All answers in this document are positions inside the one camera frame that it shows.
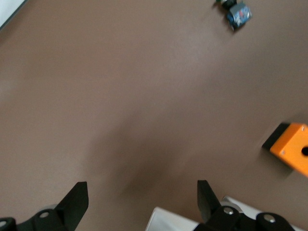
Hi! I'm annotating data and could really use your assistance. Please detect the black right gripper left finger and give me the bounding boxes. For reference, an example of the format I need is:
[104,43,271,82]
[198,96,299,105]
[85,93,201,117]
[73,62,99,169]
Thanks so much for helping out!
[0,181,89,231]

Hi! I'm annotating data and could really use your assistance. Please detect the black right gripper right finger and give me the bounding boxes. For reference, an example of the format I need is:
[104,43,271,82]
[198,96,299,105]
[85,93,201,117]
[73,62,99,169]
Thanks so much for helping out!
[192,180,295,231]

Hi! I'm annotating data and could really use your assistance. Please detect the white cabinet drawer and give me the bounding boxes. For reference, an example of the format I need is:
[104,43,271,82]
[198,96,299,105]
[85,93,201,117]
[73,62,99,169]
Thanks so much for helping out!
[145,195,299,231]

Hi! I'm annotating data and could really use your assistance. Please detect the green push button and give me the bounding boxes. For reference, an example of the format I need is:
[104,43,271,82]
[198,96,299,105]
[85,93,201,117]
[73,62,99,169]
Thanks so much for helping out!
[215,0,253,32]

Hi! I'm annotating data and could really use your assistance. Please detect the orange button enclosure box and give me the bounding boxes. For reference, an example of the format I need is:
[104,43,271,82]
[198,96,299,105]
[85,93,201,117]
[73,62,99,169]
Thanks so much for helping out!
[261,122,308,179]

